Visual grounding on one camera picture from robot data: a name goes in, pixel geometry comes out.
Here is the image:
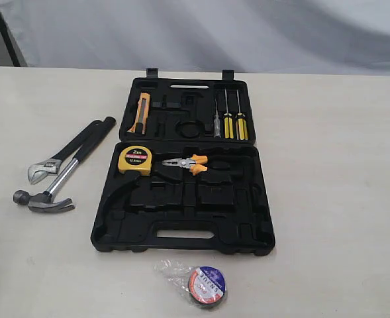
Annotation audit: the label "black electrical tape roll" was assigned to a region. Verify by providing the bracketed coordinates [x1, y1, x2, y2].
[154, 259, 228, 310]

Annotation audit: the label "claw hammer black grip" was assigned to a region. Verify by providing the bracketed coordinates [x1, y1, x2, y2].
[13, 117, 116, 214]

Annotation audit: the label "adjustable wrench black handle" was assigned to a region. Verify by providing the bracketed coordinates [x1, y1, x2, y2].
[27, 120, 102, 184]

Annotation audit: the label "black plastic tool case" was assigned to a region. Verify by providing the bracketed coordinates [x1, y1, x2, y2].
[91, 69, 275, 256]

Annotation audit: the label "clear voltage tester screwdriver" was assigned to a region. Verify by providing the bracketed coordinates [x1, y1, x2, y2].
[213, 99, 221, 138]

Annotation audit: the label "yellow black screwdriver left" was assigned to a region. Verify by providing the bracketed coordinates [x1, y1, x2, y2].
[224, 89, 234, 139]

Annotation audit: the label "yellow black screwdriver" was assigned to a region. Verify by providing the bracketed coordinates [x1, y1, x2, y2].
[224, 89, 234, 139]
[236, 90, 248, 140]

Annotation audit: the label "yellow black screwdriver right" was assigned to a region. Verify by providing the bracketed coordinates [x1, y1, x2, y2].
[236, 90, 248, 140]

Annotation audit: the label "yellow tape measure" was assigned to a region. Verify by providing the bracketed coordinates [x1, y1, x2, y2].
[117, 145, 152, 176]

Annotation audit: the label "orange utility knife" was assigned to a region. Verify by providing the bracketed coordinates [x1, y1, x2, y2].
[127, 92, 150, 134]

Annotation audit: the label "black stand pole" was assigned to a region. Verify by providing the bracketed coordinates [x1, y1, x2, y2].
[0, 12, 21, 67]

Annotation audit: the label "orange handled pliers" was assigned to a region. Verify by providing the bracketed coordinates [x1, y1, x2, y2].
[162, 154, 209, 176]

